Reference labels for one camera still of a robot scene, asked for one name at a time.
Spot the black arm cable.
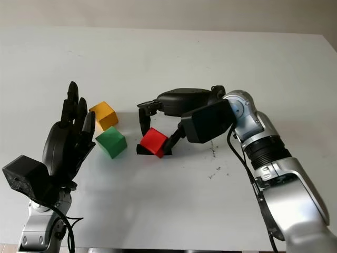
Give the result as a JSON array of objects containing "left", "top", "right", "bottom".
[
  {"left": 44, "top": 201, "right": 85, "bottom": 253},
  {"left": 226, "top": 129, "right": 280, "bottom": 253}
]

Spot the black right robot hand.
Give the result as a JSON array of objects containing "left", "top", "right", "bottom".
[{"left": 136, "top": 84, "right": 227, "bottom": 155}]

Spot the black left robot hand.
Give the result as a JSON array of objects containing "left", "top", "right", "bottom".
[{"left": 42, "top": 81, "right": 97, "bottom": 190}]

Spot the green wooden block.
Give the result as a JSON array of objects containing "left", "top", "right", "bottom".
[{"left": 95, "top": 126, "right": 127, "bottom": 159}]

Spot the red wooden block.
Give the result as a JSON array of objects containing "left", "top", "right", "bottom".
[{"left": 139, "top": 127, "right": 169, "bottom": 159}]

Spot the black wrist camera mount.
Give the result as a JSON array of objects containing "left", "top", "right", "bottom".
[
  {"left": 181, "top": 99, "right": 237, "bottom": 144},
  {"left": 2, "top": 155, "right": 53, "bottom": 203}
]

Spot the black tape strip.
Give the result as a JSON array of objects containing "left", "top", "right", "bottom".
[{"left": 136, "top": 143, "right": 172, "bottom": 156}]

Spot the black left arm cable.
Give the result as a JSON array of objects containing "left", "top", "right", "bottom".
[{"left": 44, "top": 201, "right": 85, "bottom": 253}]

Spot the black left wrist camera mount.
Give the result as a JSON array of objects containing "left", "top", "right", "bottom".
[{"left": 2, "top": 155, "right": 53, "bottom": 203}]

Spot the yellow wooden block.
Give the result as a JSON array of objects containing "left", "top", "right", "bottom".
[{"left": 88, "top": 101, "right": 118, "bottom": 132}]

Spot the dark robot torso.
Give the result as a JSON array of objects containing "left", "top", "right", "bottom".
[{"left": 86, "top": 247, "right": 209, "bottom": 253}]

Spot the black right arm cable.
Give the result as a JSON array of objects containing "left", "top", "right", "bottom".
[{"left": 226, "top": 129, "right": 280, "bottom": 253}]

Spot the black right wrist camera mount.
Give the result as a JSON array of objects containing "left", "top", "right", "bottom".
[{"left": 181, "top": 99, "right": 237, "bottom": 144}]

